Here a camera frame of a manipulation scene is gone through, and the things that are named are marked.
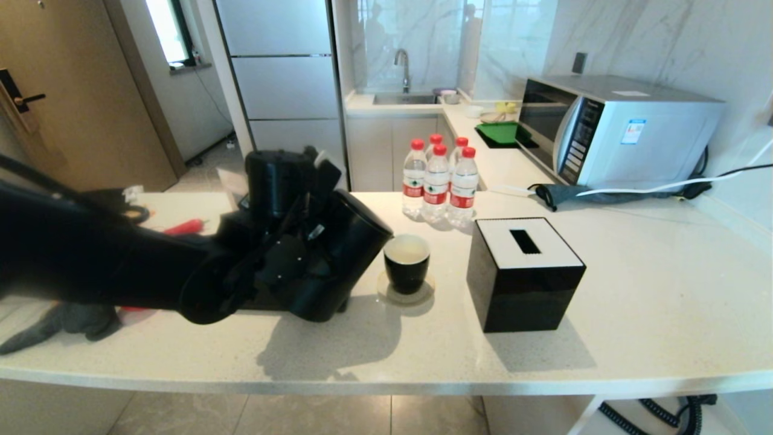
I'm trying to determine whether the black electric kettle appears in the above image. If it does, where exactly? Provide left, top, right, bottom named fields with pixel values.
left=289, top=189, right=394, bottom=323

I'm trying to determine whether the black cup white inside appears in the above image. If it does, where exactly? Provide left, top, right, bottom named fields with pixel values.
left=384, top=234, right=431, bottom=295

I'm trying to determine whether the white kitchen base cabinet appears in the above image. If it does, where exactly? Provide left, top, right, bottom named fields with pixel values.
left=347, top=115, right=455, bottom=193

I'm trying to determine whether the clear glass coaster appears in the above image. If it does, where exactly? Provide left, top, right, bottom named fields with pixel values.
left=377, top=271, right=435, bottom=307

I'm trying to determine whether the red toy chili pepper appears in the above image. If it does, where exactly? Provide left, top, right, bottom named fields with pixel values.
left=163, top=219, right=205, bottom=236

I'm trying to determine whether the white refrigerator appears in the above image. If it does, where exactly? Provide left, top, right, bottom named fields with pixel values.
left=214, top=0, right=351, bottom=193

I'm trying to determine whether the steel kitchen sink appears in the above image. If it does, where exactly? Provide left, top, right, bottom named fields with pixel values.
left=373, top=92, right=440, bottom=106

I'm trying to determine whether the chrome sink faucet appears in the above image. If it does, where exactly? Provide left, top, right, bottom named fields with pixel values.
left=394, top=49, right=412, bottom=94

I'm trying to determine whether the black bag white tag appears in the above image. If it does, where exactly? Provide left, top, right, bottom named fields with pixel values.
left=79, top=186, right=150, bottom=225

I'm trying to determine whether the black cooktop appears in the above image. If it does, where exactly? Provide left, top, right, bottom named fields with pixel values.
left=477, top=130, right=539, bottom=151

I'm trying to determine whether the black tissue box white top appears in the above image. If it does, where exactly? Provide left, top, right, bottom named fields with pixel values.
left=466, top=217, right=587, bottom=334

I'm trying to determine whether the green plastic tray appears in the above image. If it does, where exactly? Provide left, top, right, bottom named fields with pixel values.
left=475, top=123, right=532, bottom=146

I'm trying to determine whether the grey plush toy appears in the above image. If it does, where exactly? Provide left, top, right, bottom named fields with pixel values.
left=0, top=302, right=121, bottom=355

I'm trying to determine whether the bright window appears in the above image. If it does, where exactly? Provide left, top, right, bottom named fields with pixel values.
left=145, top=0, right=197, bottom=68

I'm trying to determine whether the brown wooden door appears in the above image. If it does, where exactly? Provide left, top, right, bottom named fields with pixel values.
left=0, top=0, right=179, bottom=194

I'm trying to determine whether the silver microwave oven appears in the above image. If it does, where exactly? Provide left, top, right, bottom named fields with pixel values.
left=517, top=75, right=727, bottom=190

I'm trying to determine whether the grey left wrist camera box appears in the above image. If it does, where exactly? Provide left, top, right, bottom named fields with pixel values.
left=313, top=151, right=342, bottom=203

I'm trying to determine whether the black door lock handle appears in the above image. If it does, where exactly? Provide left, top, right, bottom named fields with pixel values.
left=0, top=68, right=48, bottom=114

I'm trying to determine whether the black coiled cable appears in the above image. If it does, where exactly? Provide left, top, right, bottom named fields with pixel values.
left=597, top=394, right=718, bottom=435

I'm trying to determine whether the thin black cable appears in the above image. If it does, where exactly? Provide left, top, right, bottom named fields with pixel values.
left=716, top=164, right=773, bottom=180

